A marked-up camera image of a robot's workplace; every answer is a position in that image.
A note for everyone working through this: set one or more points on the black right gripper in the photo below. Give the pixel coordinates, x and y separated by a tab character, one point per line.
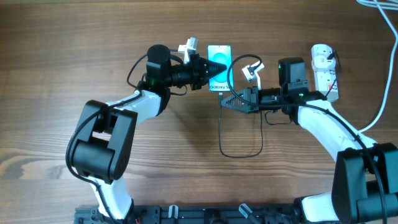
225	102

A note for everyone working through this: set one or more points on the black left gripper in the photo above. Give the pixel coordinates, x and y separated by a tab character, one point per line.
197	65

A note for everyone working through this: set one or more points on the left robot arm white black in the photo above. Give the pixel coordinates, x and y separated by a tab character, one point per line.
99	150

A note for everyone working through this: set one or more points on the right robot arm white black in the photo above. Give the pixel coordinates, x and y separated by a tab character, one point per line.
365	180

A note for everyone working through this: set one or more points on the white power strip socket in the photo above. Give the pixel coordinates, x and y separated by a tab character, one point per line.
323	65

